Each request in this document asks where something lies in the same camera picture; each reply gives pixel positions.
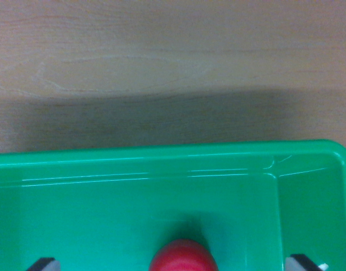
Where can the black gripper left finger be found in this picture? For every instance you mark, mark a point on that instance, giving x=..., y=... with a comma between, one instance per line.
x=45, y=264

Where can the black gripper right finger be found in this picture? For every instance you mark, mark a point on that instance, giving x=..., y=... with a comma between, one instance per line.
x=299, y=263

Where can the red tomato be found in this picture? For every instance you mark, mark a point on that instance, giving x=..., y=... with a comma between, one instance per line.
x=183, y=258

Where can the green plastic bin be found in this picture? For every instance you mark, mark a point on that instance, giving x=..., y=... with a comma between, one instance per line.
x=105, y=203

